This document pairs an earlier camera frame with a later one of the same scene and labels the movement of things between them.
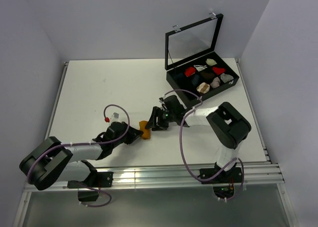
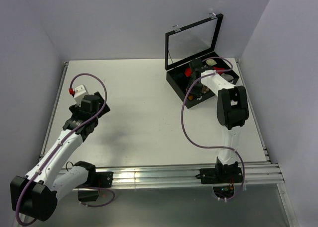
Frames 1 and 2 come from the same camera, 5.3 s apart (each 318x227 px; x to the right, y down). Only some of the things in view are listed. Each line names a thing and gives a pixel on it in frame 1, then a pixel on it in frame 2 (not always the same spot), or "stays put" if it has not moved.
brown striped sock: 203,88 stays put
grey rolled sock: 226,78 stays put
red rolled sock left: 190,71 stays put
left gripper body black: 128,138 -> 74,109
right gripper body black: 164,117 -> 197,89
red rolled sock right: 218,71 stays put
